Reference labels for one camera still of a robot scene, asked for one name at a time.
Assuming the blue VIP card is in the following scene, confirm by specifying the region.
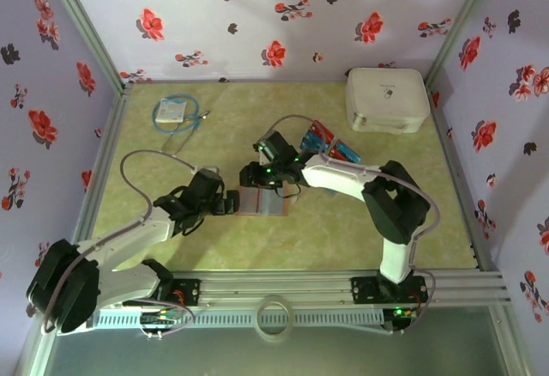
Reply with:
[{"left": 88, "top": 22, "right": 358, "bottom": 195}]
[
  {"left": 299, "top": 130, "right": 323, "bottom": 153},
  {"left": 332, "top": 142, "right": 362, "bottom": 166}
]

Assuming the clear acrylic card stand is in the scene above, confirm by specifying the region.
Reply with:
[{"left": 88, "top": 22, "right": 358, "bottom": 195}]
[{"left": 299, "top": 118, "right": 362, "bottom": 167}]

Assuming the red VIP card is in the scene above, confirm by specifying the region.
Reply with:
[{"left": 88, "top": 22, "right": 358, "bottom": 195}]
[{"left": 309, "top": 120, "right": 341, "bottom": 145}]

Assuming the white flat packet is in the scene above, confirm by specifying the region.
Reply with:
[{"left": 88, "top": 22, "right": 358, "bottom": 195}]
[{"left": 154, "top": 97, "right": 189, "bottom": 124}]

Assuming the clear tape roll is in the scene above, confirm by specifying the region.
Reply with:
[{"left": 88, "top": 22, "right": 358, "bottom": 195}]
[{"left": 256, "top": 294, "right": 295, "bottom": 343}]

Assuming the green control board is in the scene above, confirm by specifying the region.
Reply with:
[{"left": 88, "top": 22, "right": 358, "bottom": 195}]
[
  {"left": 392, "top": 306, "right": 420, "bottom": 321},
  {"left": 141, "top": 310, "right": 184, "bottom": 326}
]

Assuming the white zip pouch case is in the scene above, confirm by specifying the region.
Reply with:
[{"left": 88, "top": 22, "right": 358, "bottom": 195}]
[{"left": 345, "top": 67, "right": 431, "bottom": 136}]

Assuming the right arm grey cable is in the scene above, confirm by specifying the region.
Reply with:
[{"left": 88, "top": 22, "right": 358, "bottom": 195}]
[{"left": 269, "top": 113, "right": 441, "bottom": 337}]

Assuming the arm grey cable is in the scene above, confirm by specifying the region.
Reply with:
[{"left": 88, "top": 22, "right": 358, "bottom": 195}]
[
  {"left": 40, "top": 149, "right": 202, "bottom": 342},
  {"left": 269, "top": 113, "right": 441, "bottom": 337}
]

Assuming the left arm grey cable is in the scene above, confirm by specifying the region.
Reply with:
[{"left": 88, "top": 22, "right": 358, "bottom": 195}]
[{"left": 40, "top": 149, "right": 202, "bottom": 342}]

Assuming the thin black wire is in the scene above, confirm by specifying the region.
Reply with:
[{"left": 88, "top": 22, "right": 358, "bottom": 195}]
[{"left": 160, "top": 110, "right": 211, "bottom": 154}]

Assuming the blue coiled cable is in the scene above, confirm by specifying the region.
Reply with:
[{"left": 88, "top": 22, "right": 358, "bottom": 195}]
[{"left": 152, "top": 94, "right": 202, "bottom": 136}]

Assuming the aluminium cross rail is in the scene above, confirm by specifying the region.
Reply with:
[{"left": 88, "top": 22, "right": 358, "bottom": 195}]
[{"left": 98, "top": 269, "right": 514, "bottom": 309}]

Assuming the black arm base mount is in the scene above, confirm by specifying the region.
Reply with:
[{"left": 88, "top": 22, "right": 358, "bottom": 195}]
[
  {"left": 350, "top": 276, "right": 430, "bottom": 305},
  {"left": 169, "top": 278, "right": 202, "bottom": 308}
]

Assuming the grey slotted cable duct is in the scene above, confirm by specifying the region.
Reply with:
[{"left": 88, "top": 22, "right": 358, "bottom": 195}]
[{"left": 92, "top": 308, "right": 385, "bottom": 331}]

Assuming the aluminium frame post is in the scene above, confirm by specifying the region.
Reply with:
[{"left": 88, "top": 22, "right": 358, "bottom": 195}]
[
  {"left": 38, "top": 0, "right": 134, "bottom": 94},
  {"left": 424, "top": 0, "right": 503, "bottom": 89}
]

